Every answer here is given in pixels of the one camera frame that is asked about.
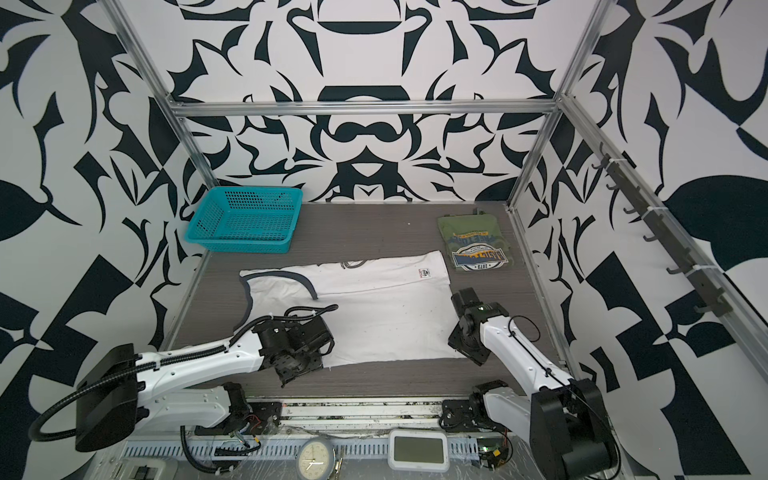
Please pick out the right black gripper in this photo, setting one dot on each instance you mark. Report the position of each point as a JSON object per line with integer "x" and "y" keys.
{"x": 475, "y": 357}

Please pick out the white grey tank top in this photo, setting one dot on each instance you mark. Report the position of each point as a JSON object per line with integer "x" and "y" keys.
{"x": 389, "y": 309}

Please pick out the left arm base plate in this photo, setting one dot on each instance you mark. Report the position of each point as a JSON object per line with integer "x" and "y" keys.
{"x": 258, "y": 417}

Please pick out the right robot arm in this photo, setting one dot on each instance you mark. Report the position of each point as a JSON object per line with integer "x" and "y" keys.
{"x": 563, "y": 420}

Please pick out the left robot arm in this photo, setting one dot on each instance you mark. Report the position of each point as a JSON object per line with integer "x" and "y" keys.
{"x": 191, "y": 387}

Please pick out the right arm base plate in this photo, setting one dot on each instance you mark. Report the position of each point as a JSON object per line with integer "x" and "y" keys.
{"x": 461, "y": 415}

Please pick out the teal plastic basket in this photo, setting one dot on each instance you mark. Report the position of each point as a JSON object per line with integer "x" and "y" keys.
{"x": 254, "y": 219}

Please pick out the green tank top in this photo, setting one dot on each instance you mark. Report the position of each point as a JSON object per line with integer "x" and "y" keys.
{"x": 474, "y": 242}

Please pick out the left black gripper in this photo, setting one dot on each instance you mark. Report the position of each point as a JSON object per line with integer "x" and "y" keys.
{"x": 319, "y": 363}

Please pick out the round analog clock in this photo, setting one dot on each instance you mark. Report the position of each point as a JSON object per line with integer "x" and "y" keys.
{"x": 315, "y": 459}

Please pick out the white digital timer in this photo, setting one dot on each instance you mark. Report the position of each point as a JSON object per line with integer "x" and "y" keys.
{"x": 418, "y": 451}

